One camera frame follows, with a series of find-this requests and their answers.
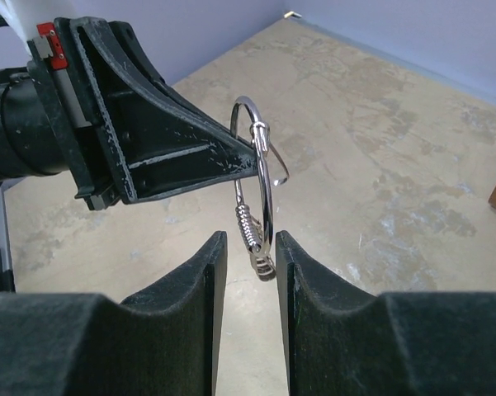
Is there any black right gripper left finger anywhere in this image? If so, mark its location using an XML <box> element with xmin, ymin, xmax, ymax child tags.
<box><xmin>0</xmin><ymin>231</ymin><xmax>227</xmax><ymax>395</ymax></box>

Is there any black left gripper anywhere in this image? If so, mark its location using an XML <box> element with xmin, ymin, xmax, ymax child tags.
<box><xmin>28</xmin><ymin>16</ymin><xmax>257</xmax><ymax>210</ymax></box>

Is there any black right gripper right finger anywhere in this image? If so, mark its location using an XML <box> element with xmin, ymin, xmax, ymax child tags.
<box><xmin>275</xmin><ymin>231</ymin><xmax>496</xmax><ymax>395</ymax></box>

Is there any silver keyring with clips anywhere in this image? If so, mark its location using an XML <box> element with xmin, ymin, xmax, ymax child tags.
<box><xmin>229</xmin><ymin>96</ymin><xmax>290</xmax><ymax>282</ymax></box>

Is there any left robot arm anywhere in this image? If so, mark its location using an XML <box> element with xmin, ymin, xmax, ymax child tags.
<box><xmin>0</xmin><ymin>1</ymin><xmax>258</xmax><ymax>210</ymax></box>

